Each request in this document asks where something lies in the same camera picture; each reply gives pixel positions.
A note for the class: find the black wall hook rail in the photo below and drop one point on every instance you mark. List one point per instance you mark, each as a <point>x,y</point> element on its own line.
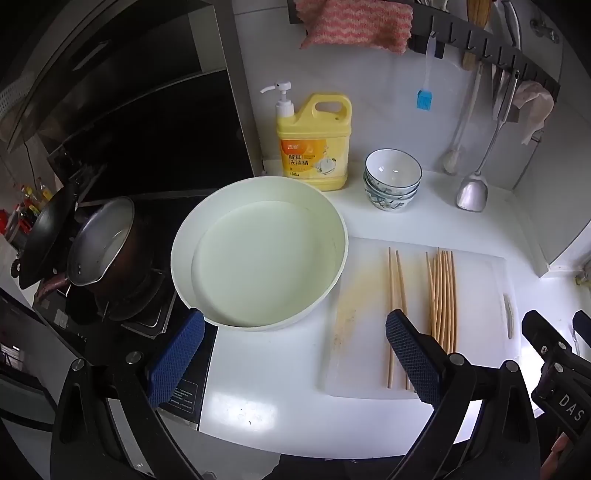
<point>508,53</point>

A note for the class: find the round white basin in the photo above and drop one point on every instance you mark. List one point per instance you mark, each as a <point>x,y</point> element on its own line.
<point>263,263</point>

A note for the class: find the metal ladle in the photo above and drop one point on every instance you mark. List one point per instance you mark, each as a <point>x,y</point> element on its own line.
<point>472,194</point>

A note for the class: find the blue silicone basting brush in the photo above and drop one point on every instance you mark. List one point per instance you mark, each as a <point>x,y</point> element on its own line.
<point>425,99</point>

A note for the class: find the white perforated basket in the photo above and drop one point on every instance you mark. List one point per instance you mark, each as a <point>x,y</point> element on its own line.
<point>5,99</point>

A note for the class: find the group of condiment bottles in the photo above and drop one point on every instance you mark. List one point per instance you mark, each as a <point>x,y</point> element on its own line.
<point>27,207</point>

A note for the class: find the hanging steel utensil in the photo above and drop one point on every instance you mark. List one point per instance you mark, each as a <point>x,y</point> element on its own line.
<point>503,97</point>

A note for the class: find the dark saucepan with steel interior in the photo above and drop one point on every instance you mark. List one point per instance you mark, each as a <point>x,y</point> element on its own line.
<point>99,249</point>

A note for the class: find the blue patterned white bowl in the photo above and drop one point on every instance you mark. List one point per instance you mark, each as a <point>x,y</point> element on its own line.
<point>390,206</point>
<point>392,168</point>
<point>392,196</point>

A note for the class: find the person's right hand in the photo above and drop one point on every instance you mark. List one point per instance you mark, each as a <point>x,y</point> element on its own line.
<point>556,459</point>

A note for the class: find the bundle of bamboo chopsticks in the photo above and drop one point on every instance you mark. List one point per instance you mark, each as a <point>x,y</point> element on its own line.
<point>441,300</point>

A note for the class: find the white plastic cutting board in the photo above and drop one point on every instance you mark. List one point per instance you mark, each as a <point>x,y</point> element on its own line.
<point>364,323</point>

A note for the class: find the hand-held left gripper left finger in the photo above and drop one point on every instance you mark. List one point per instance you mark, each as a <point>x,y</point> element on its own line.
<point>178,355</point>

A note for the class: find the black gas stove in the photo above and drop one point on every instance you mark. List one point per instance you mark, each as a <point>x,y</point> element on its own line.
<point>134,304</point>

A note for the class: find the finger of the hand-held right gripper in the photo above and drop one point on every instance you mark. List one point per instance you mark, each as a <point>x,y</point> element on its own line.
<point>547,339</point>
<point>582,325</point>

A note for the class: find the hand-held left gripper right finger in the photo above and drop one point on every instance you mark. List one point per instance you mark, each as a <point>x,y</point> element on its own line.
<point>411,355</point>

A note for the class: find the beige rag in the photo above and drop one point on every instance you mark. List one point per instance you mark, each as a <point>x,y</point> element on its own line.
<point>535,108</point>

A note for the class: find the pink striped dish cloth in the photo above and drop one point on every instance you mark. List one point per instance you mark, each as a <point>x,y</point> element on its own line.
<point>355,25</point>

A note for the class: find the black range hood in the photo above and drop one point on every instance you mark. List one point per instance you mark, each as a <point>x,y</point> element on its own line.
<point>115,55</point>

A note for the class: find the wooden spatula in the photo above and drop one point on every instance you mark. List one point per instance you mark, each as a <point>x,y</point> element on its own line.
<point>475,27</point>

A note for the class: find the black wok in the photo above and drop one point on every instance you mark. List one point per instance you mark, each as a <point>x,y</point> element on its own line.
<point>46,235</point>

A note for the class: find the yellow dish soap pump bottle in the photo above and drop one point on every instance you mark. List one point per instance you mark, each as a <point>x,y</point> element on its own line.
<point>314,152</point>

